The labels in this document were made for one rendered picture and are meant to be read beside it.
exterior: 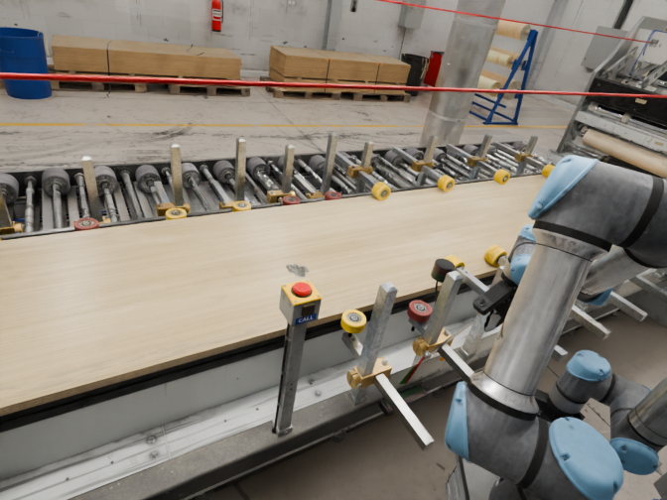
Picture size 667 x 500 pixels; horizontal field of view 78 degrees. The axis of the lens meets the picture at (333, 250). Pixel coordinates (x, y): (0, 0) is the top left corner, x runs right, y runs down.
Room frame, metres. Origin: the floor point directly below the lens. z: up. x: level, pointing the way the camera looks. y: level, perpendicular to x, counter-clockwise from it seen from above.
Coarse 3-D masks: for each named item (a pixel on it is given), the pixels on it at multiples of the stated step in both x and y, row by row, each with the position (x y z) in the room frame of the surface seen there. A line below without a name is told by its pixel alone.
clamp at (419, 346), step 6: (444, 330) 1.06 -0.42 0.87; (420, 336) 1.01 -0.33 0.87; (444, 336) 1.03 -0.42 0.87; (414, 342) 0.99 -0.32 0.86; (420, 342) 0.98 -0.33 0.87; (426, 342) 0.99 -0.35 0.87; (438, 342) 1.00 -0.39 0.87; (450, 342) 1.03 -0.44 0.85; (414, 348) 0.99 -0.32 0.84; (420, 348) 0.97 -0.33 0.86; (426, 348) 0.97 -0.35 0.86; (432, 348) 0.98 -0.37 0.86; (420, 354) 0.96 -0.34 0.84
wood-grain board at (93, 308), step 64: (448, 192) 2.16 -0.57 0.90; (512, 192) 2.34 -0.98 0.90; (0, 256) 0.99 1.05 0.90; (64, 256) 1.05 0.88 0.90; (128, 256) 1.11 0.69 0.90; (192, 256) 1.17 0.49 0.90; (256, 256) 1.24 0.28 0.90; (320, 256) 1.32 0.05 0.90; (384, 256) 1.40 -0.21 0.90; (0, 320) 0.74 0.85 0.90; (64, 320) 0.78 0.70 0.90; (128, 320) 0.82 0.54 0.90; (192, 320) 0.87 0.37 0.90; (256, 320) 0.92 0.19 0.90; (320, 320) 0.98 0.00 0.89; (0, 384) 0.56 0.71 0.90; (64, 384) 0.59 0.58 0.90
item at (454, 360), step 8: (408, 320) 1.12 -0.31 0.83; (416, 328) 1.09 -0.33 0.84; (424, 328) 1.06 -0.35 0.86; (440, 352) 0.99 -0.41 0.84; (448, 352) 0.97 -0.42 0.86; (448, 360) 0.96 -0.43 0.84; (456, 360) 0.94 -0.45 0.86; (456, 368) 0.93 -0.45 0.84; (464, 368) 0.92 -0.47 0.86; (464, 376) 0.90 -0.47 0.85
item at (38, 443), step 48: (336, 336) 1.04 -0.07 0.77; (384, 336) 1.17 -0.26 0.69; (144, 384) 0.68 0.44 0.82; (192, 384) 0.76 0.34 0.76; (240, 384) 0.84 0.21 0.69; (0, 432) 0.50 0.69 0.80; (48, 432) 0.55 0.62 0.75; (96, 432) 0.61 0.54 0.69; (0, 480) 0.48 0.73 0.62; (240, 480) 0.88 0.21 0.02
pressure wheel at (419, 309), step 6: (414, 306) 1.12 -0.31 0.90; (420, 306) 1.12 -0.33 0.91; (426, 306) 1.13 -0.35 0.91; (408, 312) 1.10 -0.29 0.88; (414, 312) 1.09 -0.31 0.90; (420, 312) 1.09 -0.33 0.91; (426, 312) 1.09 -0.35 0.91; (414, 318) 1.08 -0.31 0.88; (420, 318) 1.08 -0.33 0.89; (426, 318) 1.08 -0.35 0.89
